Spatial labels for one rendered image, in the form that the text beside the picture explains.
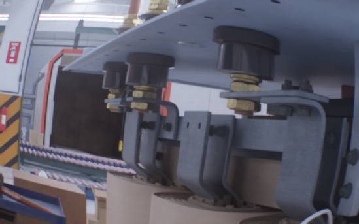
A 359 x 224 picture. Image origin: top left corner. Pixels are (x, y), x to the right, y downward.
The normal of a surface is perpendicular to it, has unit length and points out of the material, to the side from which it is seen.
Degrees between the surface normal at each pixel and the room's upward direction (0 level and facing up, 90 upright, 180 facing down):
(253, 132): 90
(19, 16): 90
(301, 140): 90
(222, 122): 90
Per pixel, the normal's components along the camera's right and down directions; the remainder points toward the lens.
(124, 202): -0.79, -0.11
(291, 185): -0.95, -0.12
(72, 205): 0.31, 0.01
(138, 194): -0.58, -0.09
